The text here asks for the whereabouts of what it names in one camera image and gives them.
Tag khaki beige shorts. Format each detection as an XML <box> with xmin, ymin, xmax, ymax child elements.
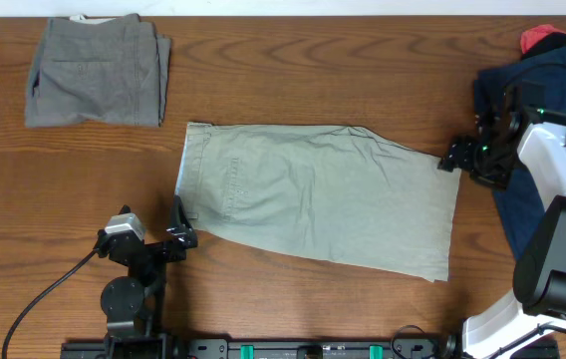
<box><xmin>175</xmin><ymin>123</ymin><xmax>459</xmax><ymax>281</ymax></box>

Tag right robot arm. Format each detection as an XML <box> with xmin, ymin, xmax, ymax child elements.
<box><xmin>436</xmin><ymin>106</ymin><xmax>566</xmax><ymax>358</ymax></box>

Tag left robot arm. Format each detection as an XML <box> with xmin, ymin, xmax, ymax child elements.
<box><xmin>94</xmin><ymin>195</ymin><xmax>198</xmax><ymax>358</ymax></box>

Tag navy blue shorts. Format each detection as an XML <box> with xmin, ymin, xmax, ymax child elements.
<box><xmin>473</xmin><ymin>48</ymin><xmax>566</xmax><ymax>258</ymax></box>

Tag red garment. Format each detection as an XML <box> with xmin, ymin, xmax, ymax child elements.
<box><xmin>520</xmin><ymin>24</ymin><xmax>566</xmax><ymax>54</ymax></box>

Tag folded grey shorts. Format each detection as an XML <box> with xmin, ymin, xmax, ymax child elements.
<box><xmin>25</xmin><ymin>14</ymin><xmax>171</xmax><ymax>128</ymax></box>

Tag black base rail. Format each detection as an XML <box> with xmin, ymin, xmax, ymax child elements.
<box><xmin>60</xmin><ymin>337</ymin><xmax>561</xmax><ymax>359</ymax></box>

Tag black left camera cable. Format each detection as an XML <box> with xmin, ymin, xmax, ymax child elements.
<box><xmin>1</xmin><ymin>248</ymin><xmax>100</xmax><ymax>359</ymax></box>

